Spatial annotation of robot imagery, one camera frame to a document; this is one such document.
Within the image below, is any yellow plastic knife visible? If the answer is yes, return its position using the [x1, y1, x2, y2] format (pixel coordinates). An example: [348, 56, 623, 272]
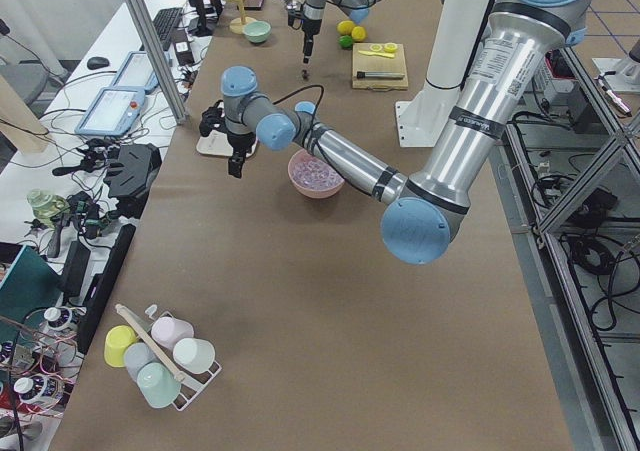
[357, 50, 396, 59]

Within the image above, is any grey cup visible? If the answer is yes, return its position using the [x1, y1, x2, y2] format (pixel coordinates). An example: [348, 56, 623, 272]
[123, 342, 156, 382]

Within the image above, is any light blue plastic cup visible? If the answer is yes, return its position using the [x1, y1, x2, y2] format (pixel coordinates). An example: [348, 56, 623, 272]
[294, 101, 316, 115]

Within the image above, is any mint green bowl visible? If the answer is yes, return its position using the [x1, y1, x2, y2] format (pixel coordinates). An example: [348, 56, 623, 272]
[243, 20, 271, 44]

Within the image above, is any white cup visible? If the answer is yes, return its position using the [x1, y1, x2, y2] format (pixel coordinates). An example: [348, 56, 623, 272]
[172, 338, 216, 374]

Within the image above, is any pink bowl of ice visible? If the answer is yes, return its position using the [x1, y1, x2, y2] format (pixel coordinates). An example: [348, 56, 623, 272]
[287, 150, 345, 199]

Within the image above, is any black camera cable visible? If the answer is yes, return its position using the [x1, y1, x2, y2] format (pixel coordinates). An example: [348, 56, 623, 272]
[269, 84, 381, 202]

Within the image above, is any yellow lemon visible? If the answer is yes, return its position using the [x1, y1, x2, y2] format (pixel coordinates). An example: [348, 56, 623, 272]
[350, 26, 367, 42]
[336, 20, 356, 36]

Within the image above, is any green lime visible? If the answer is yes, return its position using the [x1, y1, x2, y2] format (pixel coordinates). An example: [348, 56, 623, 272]
[338, 35, 353, 49]

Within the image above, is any black keyboard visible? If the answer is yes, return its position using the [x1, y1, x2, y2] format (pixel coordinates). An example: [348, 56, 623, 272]
[153, 7, 182, 51]

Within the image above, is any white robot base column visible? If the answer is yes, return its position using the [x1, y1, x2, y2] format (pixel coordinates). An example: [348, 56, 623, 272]
[396, 0, 495, 148]

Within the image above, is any teach pendant near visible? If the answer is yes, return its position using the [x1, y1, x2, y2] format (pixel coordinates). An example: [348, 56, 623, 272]
[74, 86, 146, 137]

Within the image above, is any steel muddler black tip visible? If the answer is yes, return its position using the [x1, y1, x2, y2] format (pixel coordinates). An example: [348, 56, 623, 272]
[356, 71, 405, 80]

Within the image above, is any metal ice scoop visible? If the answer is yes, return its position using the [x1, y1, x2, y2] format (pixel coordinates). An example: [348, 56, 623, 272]
[281, 0, 302, 12]

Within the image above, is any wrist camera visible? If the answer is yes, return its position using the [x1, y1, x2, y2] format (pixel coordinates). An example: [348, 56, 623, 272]
[286, 7, 302, 30]
[199, 100, 227, 137]

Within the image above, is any yellow cup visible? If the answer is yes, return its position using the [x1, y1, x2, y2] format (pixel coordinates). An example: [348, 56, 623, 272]
[104, 325, 138, 368]

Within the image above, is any cream rabbit tray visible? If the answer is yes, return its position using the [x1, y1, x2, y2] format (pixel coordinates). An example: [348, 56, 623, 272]
[196, 131, 233, 157]

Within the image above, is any pink cup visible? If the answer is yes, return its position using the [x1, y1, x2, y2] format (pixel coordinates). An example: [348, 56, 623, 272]
[151, 316, 194, 350]

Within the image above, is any teach pendant far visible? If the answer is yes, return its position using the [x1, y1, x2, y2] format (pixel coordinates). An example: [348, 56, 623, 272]
[111, 51, 159, 93]

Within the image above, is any wooden cutting board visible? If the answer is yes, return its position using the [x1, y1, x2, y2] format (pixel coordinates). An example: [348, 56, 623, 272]
[352, 42, 409, 90]

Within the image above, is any aluminium frame post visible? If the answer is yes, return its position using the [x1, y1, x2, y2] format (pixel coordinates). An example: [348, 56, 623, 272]
[124, 0, 187, 125]

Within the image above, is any mint green cup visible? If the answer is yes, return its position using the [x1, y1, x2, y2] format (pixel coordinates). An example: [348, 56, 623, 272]
[136, 362, 181, 409]

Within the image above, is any teach pendant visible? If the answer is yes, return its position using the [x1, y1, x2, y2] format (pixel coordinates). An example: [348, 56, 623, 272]
[111, 51, 159, 93]
[74, 86, 146, 137]

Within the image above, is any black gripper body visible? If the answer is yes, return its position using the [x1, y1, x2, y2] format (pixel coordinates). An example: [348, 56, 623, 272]
[227, 131, 257, 158]
[302, 19, 321, 42]

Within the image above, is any wooden mug tree stand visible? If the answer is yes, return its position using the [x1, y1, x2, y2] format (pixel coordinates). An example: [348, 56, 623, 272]
[223, 0, 257, 35]

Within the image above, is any white wire cup rack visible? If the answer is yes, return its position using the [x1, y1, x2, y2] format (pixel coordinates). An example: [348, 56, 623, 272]
[115, 303, 222, 412]

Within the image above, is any black computer mouse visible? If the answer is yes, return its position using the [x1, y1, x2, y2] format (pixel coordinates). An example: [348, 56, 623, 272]
[86, 56, 110, 70]

